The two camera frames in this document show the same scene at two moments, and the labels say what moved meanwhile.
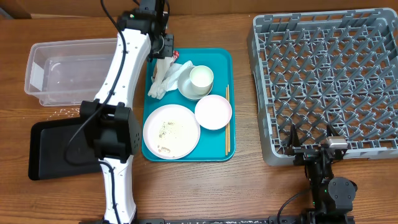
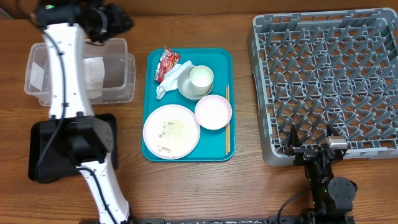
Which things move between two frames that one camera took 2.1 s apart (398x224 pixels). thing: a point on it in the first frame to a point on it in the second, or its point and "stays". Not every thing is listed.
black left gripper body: x=163 y=45 to x=105 y=23
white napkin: x=170 y=82 stays
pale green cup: x=201 y=78 stays
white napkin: x=163 y=66 to x=94 y=70
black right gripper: x=304 y=155 stays
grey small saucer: x=186 y=88 stays
